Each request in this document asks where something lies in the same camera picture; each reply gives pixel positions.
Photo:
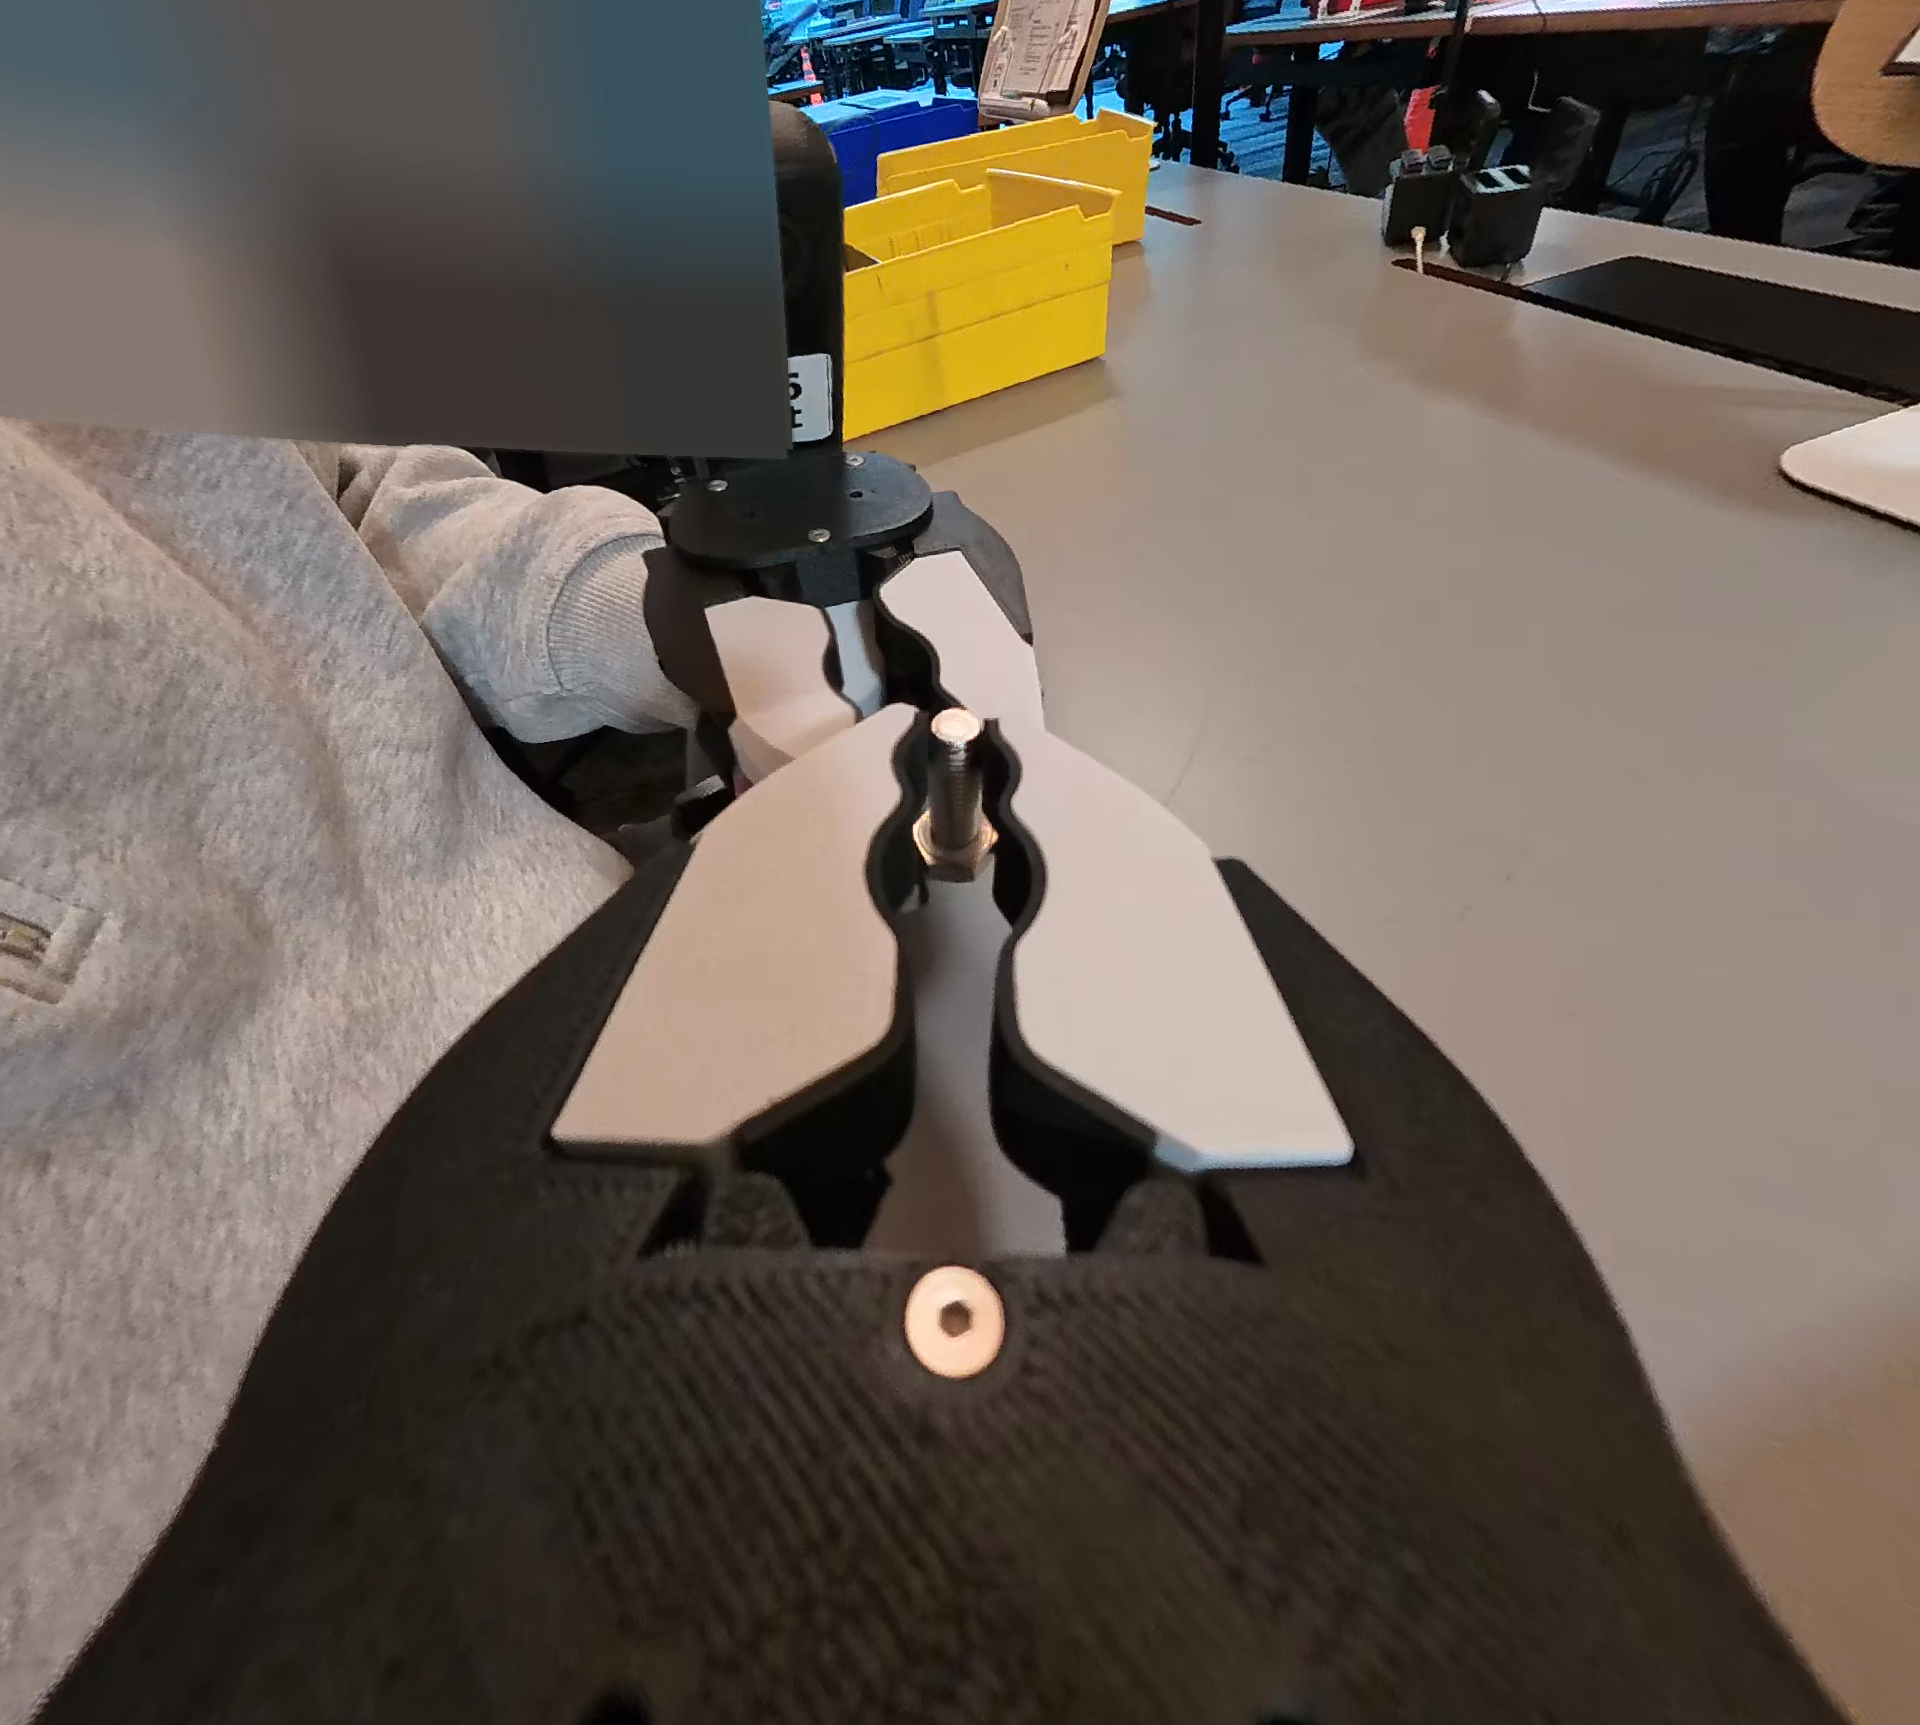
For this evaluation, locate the yellow plastic bin with divider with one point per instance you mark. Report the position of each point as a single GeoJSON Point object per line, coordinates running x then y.
{"type": "Point", "coordinates": [975, 314]}

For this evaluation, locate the black battery charger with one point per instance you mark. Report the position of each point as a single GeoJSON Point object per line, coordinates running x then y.
{"type": "Point", "coordinates": [1508, 203]}
{"type": "Point", "coordinates": [1418, 199]}

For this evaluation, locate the person's left forearm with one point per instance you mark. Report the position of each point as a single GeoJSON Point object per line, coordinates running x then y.
{"type": "Point", "coordinates": [525, 585]}

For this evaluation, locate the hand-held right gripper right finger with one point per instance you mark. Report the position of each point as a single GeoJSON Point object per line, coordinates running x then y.
{"type": "Point", "coordinates": [1155, 991]}

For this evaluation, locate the steel hex bolt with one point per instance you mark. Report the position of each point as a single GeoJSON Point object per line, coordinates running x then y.
{"type": "Point", "coordinates": [951, 795]}

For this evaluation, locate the white monitor base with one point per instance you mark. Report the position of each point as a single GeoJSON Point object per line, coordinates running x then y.
{"type": "Point", "coordinates": [1861, 465]}

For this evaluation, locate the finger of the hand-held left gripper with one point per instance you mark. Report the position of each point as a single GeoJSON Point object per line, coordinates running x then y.
{"type": "Point", "coordinates": [969, 645]}
{"type": "Point", "coordinates": [773, 683]}

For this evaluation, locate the blue plastic bin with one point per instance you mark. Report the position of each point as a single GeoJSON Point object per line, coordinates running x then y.
{"type": "Point", "coordinates": [884, 142]}

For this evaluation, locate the person's grey sweatshirt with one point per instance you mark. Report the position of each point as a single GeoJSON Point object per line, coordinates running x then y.
{"type": "Point", "coordinates": [224, 930]}

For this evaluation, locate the wooden document stand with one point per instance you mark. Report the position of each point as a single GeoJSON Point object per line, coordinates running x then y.
{"type": "Point", "coordinates": [1861, 90]}

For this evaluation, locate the grey desk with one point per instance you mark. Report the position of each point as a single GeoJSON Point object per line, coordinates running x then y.
{"type": "Point", "coordinates": [1424, 630]}

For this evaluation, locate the black flat panel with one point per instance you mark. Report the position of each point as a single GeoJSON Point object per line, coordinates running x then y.
{"type": "Point", "coordinates": [1741, 323]}

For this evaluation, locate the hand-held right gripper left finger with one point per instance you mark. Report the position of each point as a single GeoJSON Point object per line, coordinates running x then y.
{"type": "Point", "coordinates": [751, 991]}

